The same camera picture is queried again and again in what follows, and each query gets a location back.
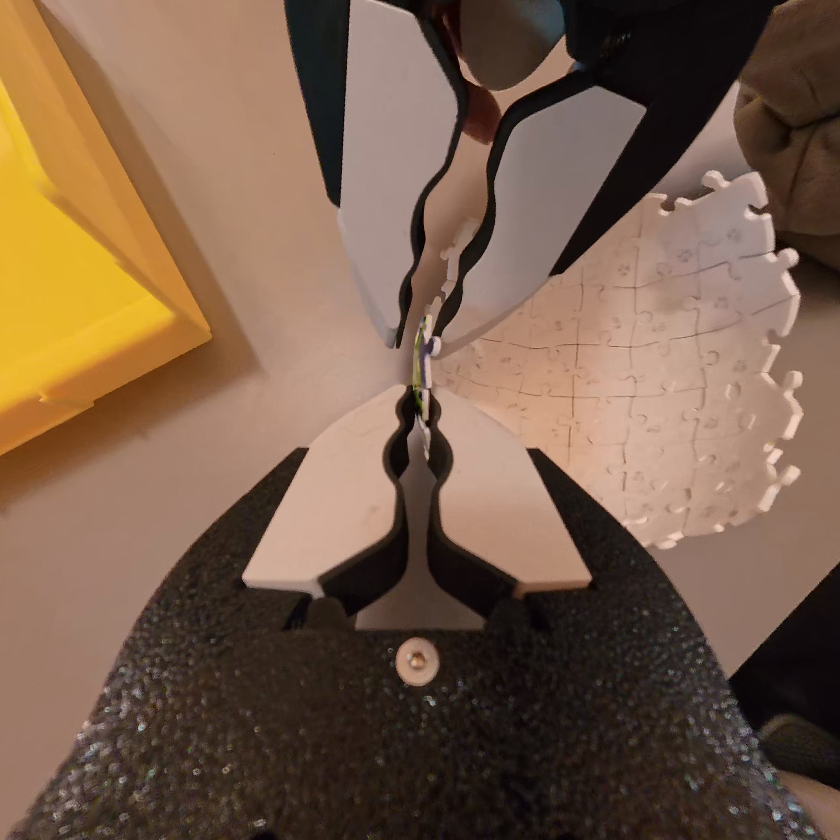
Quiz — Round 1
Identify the yellow plastic bin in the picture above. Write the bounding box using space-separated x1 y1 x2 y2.
0 0 212 457

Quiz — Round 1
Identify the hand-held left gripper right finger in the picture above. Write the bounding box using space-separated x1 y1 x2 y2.
423 394 592 618

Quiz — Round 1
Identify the curved jigsaw puzzle piece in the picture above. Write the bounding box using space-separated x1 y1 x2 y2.
410 314 444 462

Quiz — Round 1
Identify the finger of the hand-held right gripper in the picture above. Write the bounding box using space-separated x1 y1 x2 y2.
435 75 648 358
336 0 471 349

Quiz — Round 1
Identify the person's right hand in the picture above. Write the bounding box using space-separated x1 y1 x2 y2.
459 59 505 147

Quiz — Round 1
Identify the person's right forearm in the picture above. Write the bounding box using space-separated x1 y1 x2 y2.
734 0 840 257

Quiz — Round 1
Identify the partly built puzzle ball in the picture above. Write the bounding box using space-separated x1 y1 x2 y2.
433 171 805 551

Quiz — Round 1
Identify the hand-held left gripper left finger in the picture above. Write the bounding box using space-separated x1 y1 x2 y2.
243 384 421 615

